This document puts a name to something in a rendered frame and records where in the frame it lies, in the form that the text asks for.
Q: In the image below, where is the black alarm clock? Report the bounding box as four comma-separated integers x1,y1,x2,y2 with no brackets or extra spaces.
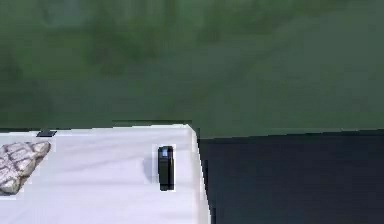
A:
157,145,175,192

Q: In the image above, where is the small black flat object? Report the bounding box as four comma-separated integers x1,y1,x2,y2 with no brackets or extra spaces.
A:
35,130,58,138

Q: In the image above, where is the grey patterned pillow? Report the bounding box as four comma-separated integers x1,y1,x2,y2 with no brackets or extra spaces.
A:
0,140,52,196

